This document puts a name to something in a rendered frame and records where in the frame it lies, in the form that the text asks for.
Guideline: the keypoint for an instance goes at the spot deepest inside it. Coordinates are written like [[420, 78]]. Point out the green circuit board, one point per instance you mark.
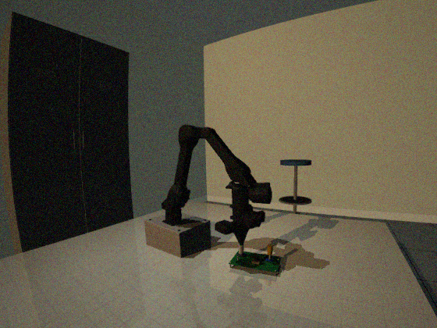
[[255, 260]]

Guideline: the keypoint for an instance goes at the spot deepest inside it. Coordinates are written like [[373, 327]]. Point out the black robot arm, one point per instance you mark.
[[247, 187]]

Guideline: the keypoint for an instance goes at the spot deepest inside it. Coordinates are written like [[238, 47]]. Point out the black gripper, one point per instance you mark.
[[238, 227]]

